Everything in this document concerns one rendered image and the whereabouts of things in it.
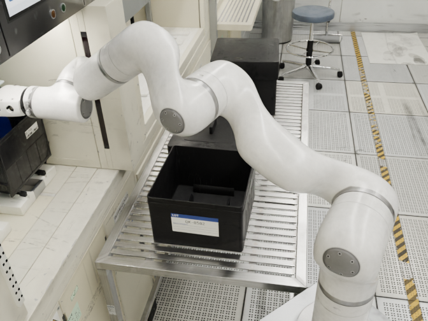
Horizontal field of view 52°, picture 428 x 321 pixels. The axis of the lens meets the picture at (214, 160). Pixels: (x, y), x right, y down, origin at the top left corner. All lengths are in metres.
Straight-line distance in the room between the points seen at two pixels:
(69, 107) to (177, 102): 0.42
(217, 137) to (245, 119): 0.76
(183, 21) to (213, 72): 1.89
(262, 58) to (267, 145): 1.09
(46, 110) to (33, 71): 0.26
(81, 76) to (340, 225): 0.63
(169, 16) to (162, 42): 1.90
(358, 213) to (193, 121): 0.34
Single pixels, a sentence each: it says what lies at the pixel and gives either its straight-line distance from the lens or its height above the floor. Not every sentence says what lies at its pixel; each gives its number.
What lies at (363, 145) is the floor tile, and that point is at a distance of 3.28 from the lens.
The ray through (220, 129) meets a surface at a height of 0.86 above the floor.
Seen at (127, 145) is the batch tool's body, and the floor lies 0.97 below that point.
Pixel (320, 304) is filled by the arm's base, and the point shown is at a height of 0.90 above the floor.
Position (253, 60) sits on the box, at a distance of 1.87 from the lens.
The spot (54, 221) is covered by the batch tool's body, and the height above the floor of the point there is 0.87.
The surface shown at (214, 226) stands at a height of 0.85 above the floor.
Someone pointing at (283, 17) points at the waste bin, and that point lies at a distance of 4.90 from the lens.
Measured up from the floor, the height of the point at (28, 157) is 1.01.
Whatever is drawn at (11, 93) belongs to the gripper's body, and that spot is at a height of 1.22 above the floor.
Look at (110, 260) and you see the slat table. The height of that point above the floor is 0.76.
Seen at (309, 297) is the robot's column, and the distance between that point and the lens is 1.23.
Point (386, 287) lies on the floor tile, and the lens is 2.33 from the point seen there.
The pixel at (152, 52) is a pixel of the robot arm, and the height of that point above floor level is 1.41.
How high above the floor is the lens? 1.71
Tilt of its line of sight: 35 degrees down
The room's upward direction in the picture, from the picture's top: 2 degrees counter-clockwise
